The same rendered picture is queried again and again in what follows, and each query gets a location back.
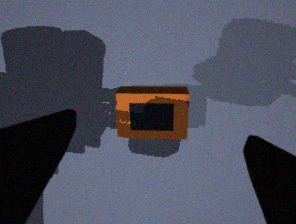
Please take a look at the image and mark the orange block with dark square face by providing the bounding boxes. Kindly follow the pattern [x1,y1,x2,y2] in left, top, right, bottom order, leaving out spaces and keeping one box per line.
[114,86,190,140]

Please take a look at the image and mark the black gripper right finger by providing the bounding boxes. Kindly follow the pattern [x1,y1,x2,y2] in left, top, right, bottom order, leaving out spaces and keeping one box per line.
[244,135,296,224]

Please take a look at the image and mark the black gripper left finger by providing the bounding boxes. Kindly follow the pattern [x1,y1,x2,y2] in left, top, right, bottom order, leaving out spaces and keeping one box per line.
[0,109,76,224]

